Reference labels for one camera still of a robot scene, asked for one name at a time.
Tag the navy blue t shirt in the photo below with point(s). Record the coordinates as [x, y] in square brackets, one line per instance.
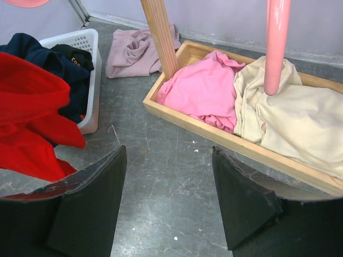
[28, 48]

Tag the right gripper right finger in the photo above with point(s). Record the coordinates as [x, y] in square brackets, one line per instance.
[265, 217]

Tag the pink cloth on floor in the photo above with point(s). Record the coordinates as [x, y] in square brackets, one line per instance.
[132, 54]

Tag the black t shirt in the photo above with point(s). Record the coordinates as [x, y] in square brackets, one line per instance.
[79, 57]

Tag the white plastic basket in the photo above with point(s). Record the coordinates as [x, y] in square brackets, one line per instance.
[85, 39]

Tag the beige cloth in rack base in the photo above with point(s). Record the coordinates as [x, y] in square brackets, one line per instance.
[299, 122]

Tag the red t shirt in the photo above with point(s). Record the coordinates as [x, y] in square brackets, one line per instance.
[30, 123]

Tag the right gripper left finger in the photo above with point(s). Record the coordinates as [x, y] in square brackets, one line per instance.
[75, 216]

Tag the corner aluminium profile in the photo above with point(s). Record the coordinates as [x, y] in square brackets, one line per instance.
[80, 11]

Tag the light pink hanger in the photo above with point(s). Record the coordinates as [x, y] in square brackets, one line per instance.
[276, 37]

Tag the pink cloth in rack base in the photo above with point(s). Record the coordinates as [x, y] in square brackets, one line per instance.
[204, 90]

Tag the wooden clothes rack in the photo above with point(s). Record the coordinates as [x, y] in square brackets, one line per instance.
[188, 53]

